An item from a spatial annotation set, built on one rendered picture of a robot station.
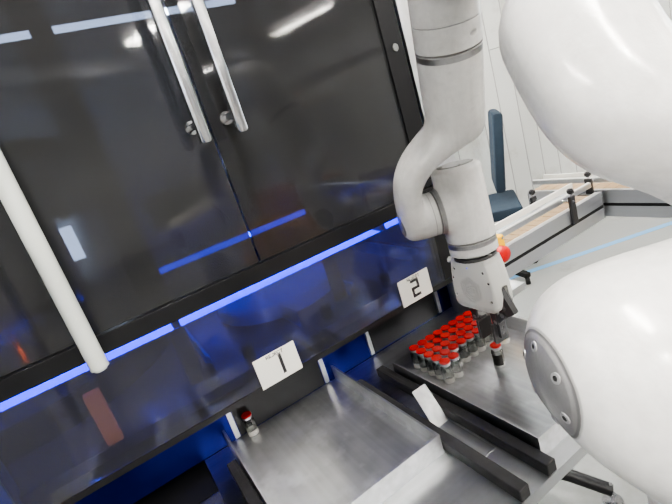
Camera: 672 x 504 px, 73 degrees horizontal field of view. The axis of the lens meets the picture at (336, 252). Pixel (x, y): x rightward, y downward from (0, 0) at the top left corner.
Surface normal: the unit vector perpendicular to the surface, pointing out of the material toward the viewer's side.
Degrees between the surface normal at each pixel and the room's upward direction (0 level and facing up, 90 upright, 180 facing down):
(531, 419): 0
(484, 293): 89
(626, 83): 72
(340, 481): 0
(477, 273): 87
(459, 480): 0
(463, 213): 90
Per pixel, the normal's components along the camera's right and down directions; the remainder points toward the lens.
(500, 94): 0.12, 0.25
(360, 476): -0.29, -0.92
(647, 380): -0.39, -0.05
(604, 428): -0.72, 0.30
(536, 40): -0.86, 0.10
